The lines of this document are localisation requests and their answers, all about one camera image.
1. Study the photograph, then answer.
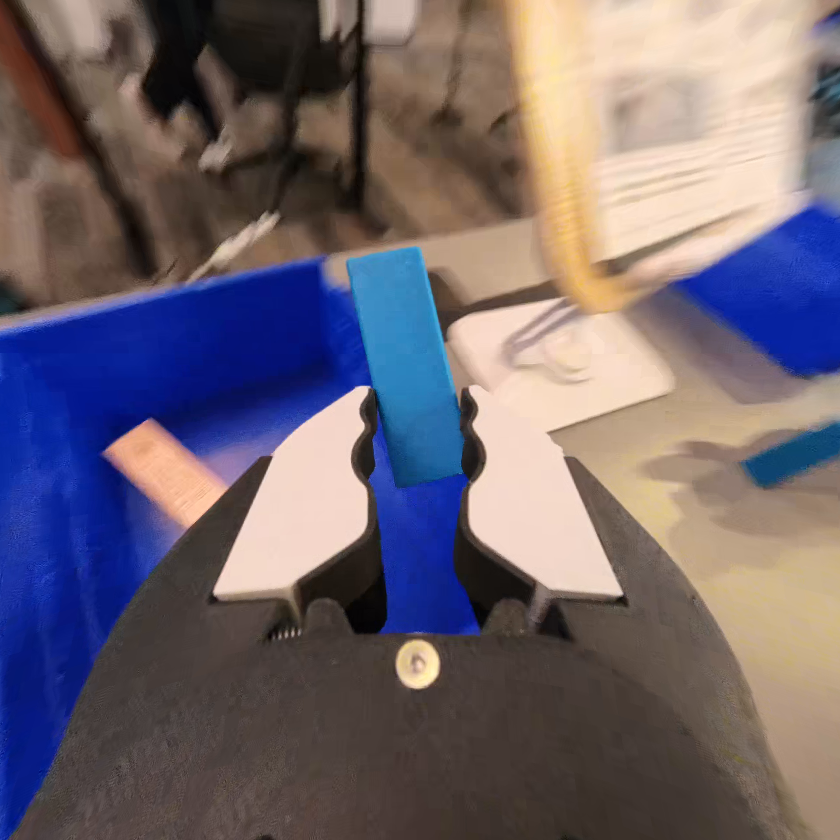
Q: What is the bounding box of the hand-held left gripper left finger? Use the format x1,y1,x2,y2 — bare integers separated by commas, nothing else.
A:
211,385,386,634

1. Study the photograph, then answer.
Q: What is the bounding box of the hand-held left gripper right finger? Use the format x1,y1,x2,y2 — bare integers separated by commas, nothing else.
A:
454,385,625,632

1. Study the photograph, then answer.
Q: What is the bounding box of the natural wooden arch block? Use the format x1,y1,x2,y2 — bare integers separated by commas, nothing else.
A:
101,419,228,530

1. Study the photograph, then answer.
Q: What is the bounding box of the blue wooden block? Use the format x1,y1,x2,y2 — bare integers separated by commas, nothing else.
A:
346,246,466,488
740,422,840,490

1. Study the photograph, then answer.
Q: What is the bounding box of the blue plastic bin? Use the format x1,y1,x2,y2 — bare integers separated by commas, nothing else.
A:
676,203,840,379
0,256,481,828

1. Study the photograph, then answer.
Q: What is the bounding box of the white document stand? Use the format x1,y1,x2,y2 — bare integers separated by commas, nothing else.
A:
446,0,840,434

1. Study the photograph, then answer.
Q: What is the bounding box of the printed instruction sheet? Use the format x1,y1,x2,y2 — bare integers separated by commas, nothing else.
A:
591,59,815,263

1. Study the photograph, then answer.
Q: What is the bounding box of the black office chair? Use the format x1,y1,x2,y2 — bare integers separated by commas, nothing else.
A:
217,0,370,212

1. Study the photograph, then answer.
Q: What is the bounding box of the brown wooden table leg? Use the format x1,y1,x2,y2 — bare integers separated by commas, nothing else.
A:
0,0,86,160

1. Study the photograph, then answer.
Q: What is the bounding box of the white cable bundle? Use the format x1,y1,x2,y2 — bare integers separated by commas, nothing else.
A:
187,210,283,283

